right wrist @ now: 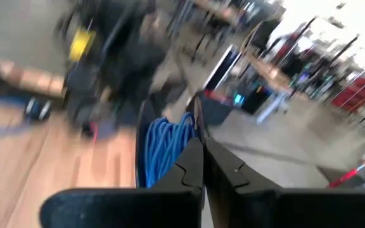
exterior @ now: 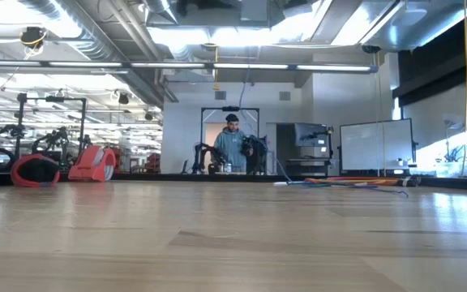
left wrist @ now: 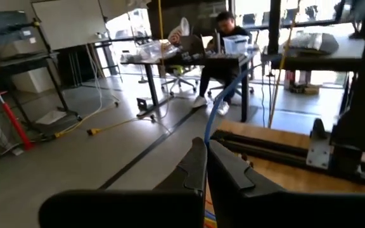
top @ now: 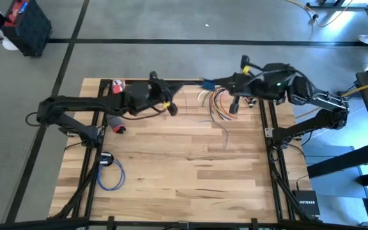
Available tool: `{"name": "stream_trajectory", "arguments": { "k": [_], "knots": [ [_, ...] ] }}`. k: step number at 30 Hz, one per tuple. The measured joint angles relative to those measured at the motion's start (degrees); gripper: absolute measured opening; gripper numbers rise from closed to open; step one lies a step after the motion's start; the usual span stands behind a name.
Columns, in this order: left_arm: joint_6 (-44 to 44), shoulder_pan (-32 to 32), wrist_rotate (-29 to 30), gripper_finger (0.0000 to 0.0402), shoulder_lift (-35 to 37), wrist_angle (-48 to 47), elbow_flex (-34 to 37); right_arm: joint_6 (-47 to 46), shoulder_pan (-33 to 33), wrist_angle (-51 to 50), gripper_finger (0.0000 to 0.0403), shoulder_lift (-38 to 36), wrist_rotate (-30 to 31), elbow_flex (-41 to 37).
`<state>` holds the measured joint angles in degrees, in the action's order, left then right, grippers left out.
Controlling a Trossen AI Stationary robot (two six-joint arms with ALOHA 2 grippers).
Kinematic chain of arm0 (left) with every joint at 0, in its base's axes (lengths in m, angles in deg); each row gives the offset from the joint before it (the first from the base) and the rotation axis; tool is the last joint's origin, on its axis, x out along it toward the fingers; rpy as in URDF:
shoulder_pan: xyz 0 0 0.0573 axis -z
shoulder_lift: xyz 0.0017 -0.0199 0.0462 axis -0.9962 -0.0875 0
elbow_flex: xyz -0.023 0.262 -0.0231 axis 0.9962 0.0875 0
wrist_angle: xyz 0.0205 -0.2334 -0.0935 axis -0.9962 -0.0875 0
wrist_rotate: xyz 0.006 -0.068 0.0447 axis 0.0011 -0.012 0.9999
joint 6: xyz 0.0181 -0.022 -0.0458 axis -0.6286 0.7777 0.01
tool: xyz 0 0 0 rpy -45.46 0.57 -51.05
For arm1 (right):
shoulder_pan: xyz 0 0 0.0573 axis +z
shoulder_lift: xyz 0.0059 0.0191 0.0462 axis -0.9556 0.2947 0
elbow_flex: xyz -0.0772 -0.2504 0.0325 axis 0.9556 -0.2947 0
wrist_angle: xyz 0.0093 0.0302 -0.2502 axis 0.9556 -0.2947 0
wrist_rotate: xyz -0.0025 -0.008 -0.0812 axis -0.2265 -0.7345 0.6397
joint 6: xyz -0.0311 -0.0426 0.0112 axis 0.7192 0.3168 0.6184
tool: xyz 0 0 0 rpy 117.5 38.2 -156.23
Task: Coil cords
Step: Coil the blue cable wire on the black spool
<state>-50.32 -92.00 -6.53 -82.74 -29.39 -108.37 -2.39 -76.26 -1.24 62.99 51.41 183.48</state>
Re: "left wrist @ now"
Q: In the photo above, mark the red pole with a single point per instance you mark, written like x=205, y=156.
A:
x=16, y=125

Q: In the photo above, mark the white bag red swirl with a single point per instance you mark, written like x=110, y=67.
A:
x=179, y=31

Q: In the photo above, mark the person's white shoe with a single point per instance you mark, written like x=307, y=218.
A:
x=199, y=102
x=223, y=108

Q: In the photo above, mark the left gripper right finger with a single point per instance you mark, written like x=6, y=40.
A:
x=265, y=209

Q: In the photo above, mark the clear plastic bin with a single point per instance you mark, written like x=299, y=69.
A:
x=155, y=50
x=235, y=44

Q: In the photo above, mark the laptop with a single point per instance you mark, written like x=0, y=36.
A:
x=192, y=44

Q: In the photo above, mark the person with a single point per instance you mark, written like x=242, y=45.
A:
x=220, y=73

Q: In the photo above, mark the black office desk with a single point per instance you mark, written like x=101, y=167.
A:
x=201, y=60

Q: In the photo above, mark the black equipment cart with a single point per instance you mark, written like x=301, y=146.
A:
x=27, y=63

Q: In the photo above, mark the black aluminium table frame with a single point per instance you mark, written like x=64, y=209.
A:
x=265, y=149

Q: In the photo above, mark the white paper sheet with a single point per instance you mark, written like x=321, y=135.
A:
x=51, y=117

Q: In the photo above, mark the whiteboard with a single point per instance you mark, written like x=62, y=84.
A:
x=70, y=23

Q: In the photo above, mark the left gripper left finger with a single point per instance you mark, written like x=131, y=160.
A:
x=170, y=206

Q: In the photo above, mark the office chair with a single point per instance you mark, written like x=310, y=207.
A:
x=179, y=77

